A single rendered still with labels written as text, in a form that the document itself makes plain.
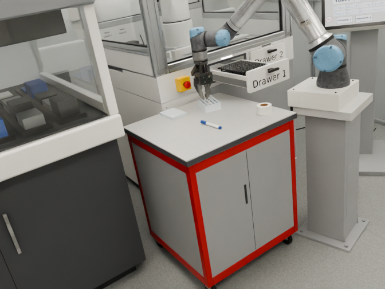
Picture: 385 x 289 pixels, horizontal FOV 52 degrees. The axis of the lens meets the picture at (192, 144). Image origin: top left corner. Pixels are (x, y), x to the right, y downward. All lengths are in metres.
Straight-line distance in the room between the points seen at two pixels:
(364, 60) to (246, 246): 1.51
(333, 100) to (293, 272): 0.86
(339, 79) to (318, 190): 0.59
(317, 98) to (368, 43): 1.01
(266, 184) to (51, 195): 0.97
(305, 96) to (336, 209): 0.63
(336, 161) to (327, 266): 0.52
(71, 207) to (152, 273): 0.61
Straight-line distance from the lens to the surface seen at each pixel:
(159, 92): 2.08
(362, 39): 2.80
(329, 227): 2.24
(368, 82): 2.88
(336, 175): 2.05
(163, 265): 2.22
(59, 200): 1.82
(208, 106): 1.97
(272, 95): 2.62
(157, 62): 2.05
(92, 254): 2.00
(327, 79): 1.91
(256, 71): 2.01
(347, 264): 2.16
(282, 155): 1.89
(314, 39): 1.76
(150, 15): 2.02
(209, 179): 1.63
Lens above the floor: 1.43
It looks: 24 degrees down
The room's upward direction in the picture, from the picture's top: 9 degrees counter-clockwise
